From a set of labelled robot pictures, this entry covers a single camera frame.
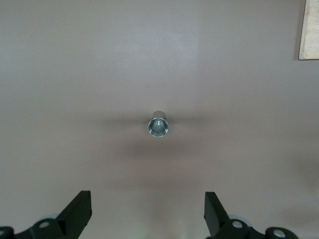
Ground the wooden cutting board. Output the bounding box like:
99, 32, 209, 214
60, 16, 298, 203
299, 0, 319, 60

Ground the brown table cover sheet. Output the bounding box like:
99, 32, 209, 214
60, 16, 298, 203
0, 0, 319, 239

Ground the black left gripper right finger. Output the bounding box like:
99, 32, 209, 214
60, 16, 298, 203
204, 191, 301, 239

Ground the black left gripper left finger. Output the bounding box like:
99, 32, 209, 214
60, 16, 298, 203
0, 190, 93, 239

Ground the steel double jigger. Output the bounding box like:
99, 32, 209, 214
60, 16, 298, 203
148, 110, 170, 138

